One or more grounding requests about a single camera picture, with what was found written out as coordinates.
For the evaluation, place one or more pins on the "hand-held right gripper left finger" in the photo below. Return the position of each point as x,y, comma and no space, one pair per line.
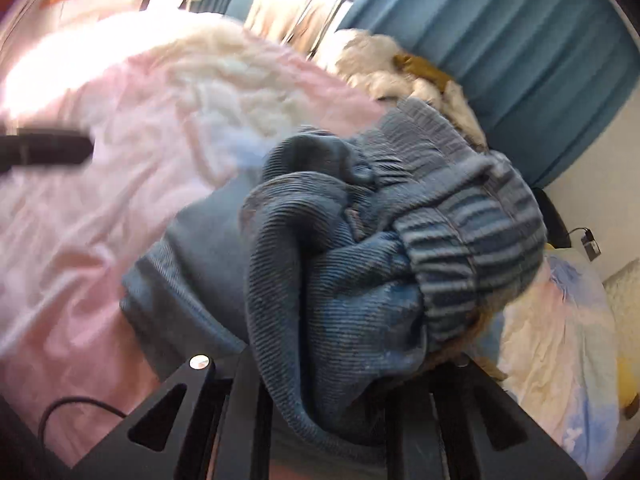
245,410

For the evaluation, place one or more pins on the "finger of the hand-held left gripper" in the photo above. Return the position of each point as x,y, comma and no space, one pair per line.
45,149

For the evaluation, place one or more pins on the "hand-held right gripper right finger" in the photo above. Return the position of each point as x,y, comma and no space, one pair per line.
415,435

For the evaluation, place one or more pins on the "blue denim jeans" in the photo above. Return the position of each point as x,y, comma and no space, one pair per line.
325,285

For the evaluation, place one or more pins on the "pink duvet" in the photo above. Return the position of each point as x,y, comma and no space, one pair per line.
100,210

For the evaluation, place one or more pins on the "pastel tie-dye pillow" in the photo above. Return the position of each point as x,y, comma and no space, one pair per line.
560,350

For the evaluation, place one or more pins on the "cream hanging garment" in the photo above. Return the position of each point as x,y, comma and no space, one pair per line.
270,15

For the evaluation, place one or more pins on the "garment steamer stand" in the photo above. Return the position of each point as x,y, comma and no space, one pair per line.
325,15

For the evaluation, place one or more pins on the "cream down jacket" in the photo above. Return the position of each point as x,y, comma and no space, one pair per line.
370,65

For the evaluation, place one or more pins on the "mustard yellow cloth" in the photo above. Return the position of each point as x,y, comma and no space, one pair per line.
420,67

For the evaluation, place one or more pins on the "wall socket with charger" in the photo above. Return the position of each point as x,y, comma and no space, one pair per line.
590,245

